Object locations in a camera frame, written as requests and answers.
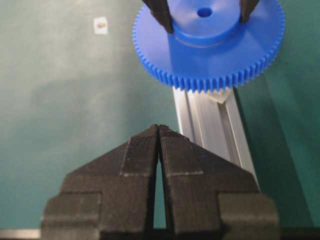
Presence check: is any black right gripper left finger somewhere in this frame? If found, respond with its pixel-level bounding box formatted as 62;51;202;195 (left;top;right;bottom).
41;124;160;240

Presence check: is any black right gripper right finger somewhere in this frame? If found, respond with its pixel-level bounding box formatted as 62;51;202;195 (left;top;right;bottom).
158;125;279;240

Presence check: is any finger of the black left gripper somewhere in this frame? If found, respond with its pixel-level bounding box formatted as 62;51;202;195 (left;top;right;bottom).
239;0;259;23
142;0;173;34

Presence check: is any large blue plastic gear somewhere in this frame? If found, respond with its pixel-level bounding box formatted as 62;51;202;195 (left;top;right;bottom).
132;0;286;92

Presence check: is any white paper marker tag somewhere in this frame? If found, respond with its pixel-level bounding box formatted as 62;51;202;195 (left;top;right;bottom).
93;16;108;35

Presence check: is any aluminium extrusion rail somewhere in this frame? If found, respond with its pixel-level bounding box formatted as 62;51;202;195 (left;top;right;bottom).
160;89;261;203

